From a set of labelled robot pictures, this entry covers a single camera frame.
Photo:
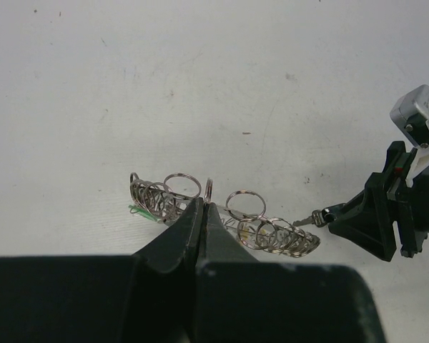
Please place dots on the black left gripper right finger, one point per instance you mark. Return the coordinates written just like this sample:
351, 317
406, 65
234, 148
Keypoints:
239, 299

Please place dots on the key with black tag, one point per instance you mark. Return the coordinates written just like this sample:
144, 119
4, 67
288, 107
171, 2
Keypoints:
319, 218

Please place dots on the yellow key tag lower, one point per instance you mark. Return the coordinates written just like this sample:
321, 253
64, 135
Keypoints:
253, 237

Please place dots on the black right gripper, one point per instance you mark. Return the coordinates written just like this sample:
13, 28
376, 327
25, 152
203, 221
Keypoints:
367, 219

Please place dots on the green key tag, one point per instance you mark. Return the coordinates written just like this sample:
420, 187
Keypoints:
135, 210

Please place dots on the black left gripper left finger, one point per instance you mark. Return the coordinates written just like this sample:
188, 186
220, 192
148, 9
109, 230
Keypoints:
137, 297

